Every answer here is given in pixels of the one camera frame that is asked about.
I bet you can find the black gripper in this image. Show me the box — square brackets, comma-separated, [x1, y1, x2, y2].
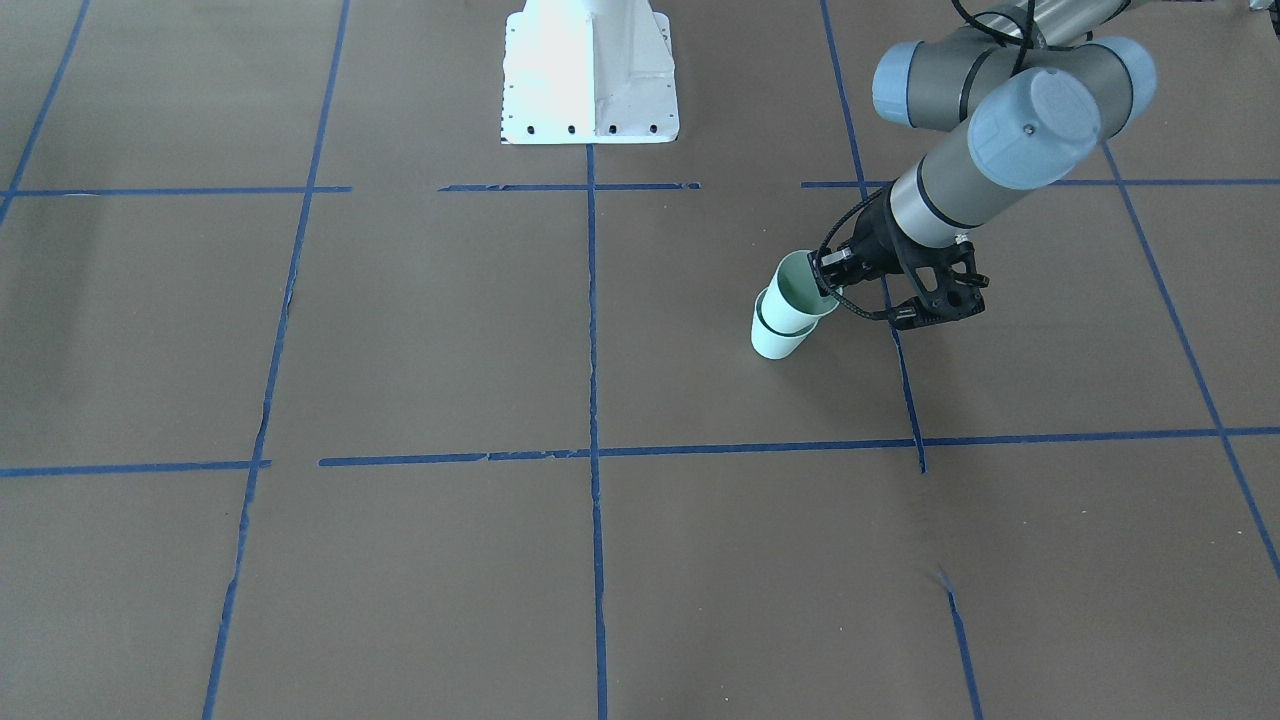
[814, 195, 909, 302]

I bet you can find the mint green cup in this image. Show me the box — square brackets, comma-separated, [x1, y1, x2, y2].
[756, 250, 838, 336]
[750, 288, 820, 360]

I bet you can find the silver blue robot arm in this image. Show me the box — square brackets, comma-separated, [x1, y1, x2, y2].
[809, 1, 1158, 322]

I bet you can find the brown paper table mat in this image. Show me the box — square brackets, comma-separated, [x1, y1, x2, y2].
[3, 1, 1277, 719]

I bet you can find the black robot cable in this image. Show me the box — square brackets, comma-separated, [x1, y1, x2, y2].
[808, 195, 911, 323]

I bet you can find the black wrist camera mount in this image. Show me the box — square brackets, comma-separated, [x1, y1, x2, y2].
[888, 240, 989, 331]

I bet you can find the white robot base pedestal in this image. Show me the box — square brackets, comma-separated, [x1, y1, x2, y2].
[499, 1, 681, 145]

